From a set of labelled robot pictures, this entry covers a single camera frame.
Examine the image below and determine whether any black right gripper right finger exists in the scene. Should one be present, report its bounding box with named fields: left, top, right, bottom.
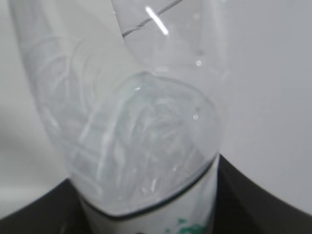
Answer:
left=213, top=156, right=312, bottom=234

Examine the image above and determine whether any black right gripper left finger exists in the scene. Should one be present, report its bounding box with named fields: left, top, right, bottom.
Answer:
left=0, top=179, right=92, bottom=234

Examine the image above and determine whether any clear water bottle red label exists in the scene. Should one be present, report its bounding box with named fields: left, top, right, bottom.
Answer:
left=8, top=0, right=228, bottom=234

